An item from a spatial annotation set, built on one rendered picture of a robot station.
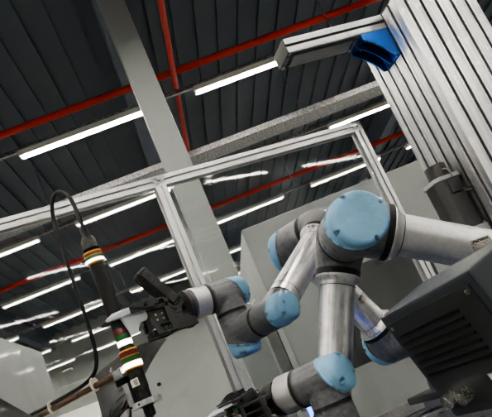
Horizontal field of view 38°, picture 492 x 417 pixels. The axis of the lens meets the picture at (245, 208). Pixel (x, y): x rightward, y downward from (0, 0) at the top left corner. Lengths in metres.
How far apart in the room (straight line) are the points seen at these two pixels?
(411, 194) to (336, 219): 3.21
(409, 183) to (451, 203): 2.69
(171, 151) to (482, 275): 5.52
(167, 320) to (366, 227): 0.53
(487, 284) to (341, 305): 0.59
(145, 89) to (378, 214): 5.37
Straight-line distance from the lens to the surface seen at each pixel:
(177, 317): 1.66
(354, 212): 1.38
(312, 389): 1.34
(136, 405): 1.58
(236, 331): 1.69
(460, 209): 1.91
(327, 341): 1.48
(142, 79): 6.68
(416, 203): 4.56
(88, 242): 1.66
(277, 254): 1.99
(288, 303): 1.61
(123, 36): 6.92
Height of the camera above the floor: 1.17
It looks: 15 degrees up
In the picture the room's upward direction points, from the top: 23 degrees counter-clockwise
